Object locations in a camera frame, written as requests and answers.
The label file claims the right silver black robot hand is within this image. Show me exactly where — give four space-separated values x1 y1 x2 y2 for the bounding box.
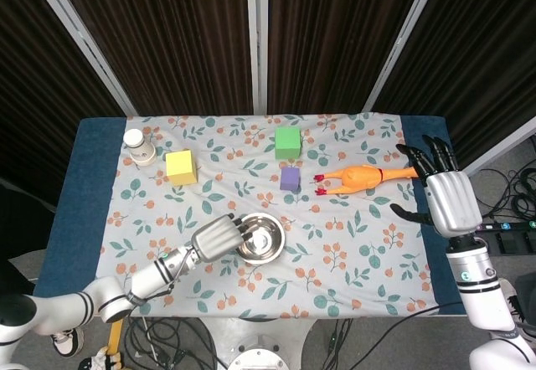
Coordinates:
389 134 483 238

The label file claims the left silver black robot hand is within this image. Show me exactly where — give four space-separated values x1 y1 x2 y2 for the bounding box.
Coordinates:
191 213 252 262

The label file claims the stainless steel bowl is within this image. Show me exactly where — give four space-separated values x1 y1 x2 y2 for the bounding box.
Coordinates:
234 213 286 262
234 231 286 265
234 235 286 267

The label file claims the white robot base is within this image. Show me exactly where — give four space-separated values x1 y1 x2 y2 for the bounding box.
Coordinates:
199 317 338 370

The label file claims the floral leaf print tablecloth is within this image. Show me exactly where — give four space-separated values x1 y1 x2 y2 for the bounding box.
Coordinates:
102 113 436 319

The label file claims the black power strip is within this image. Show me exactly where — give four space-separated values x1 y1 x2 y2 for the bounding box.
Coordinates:
477 218 536 234

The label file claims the yellow foam cube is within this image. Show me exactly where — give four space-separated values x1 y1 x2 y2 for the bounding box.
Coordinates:
165 150 198 186

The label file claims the purple foam cube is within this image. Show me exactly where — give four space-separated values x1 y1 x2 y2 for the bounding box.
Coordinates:
279 166 302 191

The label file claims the orange rubber chicken toy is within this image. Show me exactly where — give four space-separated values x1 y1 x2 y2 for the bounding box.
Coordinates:
313 163 420 198

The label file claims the white paper cup stack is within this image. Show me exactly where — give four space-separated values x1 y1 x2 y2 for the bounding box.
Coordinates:
123 129 157 167

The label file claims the green foam cube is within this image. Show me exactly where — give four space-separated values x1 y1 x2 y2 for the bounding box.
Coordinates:
274 126 303 161

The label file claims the yellow pole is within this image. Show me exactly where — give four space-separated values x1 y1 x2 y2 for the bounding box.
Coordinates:
109 318 126 357

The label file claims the blue table cover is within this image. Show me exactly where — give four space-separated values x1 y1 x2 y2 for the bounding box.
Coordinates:
33 115 468 316

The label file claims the dark corrugated partition panel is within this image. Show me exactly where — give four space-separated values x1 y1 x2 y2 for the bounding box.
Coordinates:
0 0 126 208
266 0 429 115
52 0 255 116
372 0 536 170

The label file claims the black white sneaker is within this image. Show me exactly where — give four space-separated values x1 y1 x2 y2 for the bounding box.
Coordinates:
51 326 85 357

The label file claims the black floor cable bundle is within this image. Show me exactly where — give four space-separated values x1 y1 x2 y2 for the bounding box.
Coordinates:
472 167 536 220
124 315 229 370

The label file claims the white partition post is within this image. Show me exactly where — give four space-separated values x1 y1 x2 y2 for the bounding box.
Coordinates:
464 114 536 177
24 0 139 116
362 0 445 114
245 0 270 116

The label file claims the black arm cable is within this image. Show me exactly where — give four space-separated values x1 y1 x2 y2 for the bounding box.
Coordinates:
389 301 466 320

